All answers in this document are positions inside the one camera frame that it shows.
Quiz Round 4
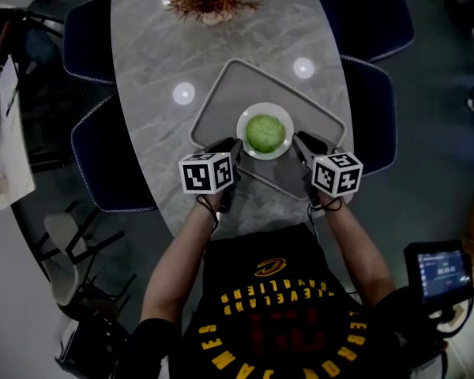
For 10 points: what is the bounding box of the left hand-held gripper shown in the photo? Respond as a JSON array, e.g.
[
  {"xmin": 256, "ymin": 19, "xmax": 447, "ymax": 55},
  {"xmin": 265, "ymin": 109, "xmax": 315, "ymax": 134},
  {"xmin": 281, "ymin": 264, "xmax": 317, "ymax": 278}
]
[{"xmin": 178, "ymin": 137, "xmax": 244, "ymax": 213}]

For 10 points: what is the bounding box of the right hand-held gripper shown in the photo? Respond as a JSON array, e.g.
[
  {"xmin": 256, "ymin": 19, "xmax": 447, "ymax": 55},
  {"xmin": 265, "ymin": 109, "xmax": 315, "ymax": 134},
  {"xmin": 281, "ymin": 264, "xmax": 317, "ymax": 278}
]
[{"xmin": 292, "ymin": 131, "xmax": 363, "ymax": 207}]

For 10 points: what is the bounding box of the green cabbage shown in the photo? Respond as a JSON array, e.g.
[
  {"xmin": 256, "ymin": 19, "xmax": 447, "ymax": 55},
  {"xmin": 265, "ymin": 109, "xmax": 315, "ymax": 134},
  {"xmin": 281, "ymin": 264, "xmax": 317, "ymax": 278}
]
[{"xmin": 245, "ymin": 114, "xmax": 287, "ymax": 153}]

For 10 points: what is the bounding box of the white round plate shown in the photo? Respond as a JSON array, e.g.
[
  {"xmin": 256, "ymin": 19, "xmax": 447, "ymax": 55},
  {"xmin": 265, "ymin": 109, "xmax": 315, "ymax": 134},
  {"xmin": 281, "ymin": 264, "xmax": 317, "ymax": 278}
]
[{"xmin": 235, "ymin": 102, "xmax": 295, "ymax": 161}]

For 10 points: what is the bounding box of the person's right forearm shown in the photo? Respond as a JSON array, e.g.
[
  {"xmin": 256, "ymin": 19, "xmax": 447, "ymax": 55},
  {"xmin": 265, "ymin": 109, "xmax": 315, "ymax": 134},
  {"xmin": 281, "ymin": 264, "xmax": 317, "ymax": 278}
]
[{"xmin": 319, "ymin": 195, "xmax": 396, "ymax": 310}]

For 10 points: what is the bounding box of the person's left forearm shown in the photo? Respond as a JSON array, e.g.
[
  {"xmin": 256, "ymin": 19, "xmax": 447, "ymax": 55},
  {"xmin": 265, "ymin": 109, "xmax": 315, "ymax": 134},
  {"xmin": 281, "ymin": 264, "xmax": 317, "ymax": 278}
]
[{"xmin": 140, "ymin": 190, "xmax": 224, "ymax": 327}]

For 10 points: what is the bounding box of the grey marble oval table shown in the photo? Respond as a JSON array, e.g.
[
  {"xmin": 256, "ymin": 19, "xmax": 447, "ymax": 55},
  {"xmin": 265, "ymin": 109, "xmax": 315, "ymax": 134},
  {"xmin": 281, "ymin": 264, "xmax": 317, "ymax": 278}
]
[{"xmin": 110, "ymin": 0, "xmax": 355, "ymax": 240}]

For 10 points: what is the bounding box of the grey rectangular tray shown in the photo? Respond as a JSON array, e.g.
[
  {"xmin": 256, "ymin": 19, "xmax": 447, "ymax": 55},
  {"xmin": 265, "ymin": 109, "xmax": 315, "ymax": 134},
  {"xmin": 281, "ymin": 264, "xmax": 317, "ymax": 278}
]
[{"xmin": 189, "ymin": 58, "xmax": 348, "ymax": 201}]

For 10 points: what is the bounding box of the dark blue upholstered chair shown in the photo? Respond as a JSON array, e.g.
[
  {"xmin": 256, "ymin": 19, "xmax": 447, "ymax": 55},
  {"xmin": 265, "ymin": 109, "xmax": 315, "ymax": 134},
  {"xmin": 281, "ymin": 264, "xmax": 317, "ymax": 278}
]
[
  {"xmin": 62, "ymin": 0, "xmax": 118, "ymax": 85},
  {"xmin": 319, "ymin": 0, "xmax": 415, "ymax": 62},
  {"xmin": 341, "ymin": 55, "xmax": 398, "ymax": 179},
  {"xmin": 70, "ymin": 92, "xmax": 159, "ymax": 213}
]

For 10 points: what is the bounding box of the person's black printed jersey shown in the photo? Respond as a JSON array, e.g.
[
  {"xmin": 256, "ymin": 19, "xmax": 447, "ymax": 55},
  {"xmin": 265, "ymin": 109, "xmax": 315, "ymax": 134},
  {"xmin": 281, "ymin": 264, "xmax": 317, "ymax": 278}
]
[{"xmin": 114, "ymin": 223, "xmax": 451, "ymax": 379}]

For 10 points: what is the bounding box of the black monitor with lit screen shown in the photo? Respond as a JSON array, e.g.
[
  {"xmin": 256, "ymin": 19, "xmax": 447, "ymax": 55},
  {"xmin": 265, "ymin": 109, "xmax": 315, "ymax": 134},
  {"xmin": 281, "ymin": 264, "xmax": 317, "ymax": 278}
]
[{"xmin": 403, "ymin": 241, "xmax": 474, "ymax": 306}]

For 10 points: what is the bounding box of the white marble side table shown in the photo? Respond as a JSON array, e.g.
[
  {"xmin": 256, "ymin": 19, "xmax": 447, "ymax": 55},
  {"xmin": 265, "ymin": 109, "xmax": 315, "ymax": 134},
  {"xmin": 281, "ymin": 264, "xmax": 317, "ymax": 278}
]
[{"xmin": 0, "ymin": 55, "xmax": 36, "ymax": 211}]

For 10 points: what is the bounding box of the white paper clipboard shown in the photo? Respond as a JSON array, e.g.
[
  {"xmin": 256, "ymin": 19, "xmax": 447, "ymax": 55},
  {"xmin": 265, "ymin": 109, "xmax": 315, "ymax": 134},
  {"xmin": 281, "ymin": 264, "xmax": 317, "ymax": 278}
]
[{"xmin": 0, "ymin": 55, "xmax": 21, "ymax": 114}]

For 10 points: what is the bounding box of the black equipment case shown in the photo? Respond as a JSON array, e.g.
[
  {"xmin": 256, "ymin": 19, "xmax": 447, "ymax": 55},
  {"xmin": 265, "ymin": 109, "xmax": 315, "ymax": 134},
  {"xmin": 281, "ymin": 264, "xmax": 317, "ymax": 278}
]
[{"xmin": 55, "ymin": 310, "xmax": 131, "ymax": 379}]

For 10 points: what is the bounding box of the black wrist cord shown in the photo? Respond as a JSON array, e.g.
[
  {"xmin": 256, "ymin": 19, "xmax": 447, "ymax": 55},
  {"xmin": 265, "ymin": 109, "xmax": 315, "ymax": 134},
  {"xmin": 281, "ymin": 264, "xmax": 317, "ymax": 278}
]
[
  {"xmin": 307, "ymin": 196, "xmax": 343, "ymax": 228},
  {"xmin": 196, "ymin": 194, "xmax": 220, "ymax": 235}
]

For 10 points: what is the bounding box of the grey chair with black frame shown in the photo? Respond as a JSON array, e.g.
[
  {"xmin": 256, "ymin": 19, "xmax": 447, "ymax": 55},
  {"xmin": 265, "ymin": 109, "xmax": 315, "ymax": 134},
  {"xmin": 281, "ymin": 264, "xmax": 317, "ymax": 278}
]
[{"xmin": 37, "ymin": 201, "xmax": 137, "ymax": 311}]

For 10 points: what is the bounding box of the black monitor cable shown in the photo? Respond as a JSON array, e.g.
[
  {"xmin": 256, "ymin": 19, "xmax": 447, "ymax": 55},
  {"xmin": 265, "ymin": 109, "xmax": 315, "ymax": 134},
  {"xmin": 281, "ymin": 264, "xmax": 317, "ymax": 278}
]
[{"xmin": 426, "ymin": 296, "xmax": 474, "ymax": 339}]

